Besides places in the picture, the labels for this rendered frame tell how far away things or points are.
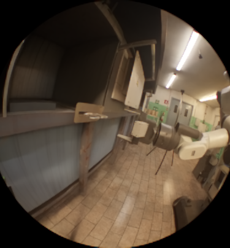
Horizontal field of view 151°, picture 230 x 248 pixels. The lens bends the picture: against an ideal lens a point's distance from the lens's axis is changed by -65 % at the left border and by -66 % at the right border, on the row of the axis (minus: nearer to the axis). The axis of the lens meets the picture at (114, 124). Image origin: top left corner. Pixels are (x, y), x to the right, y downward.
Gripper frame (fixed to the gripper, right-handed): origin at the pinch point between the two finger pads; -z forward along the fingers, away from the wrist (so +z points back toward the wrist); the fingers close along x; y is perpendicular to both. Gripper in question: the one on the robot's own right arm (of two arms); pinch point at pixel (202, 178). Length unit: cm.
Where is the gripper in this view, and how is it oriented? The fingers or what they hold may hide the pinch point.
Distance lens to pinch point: 109.4
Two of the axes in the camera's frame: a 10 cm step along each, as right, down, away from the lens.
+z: 0.7, -9.7, -2.4
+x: -7.9, -2.0, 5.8
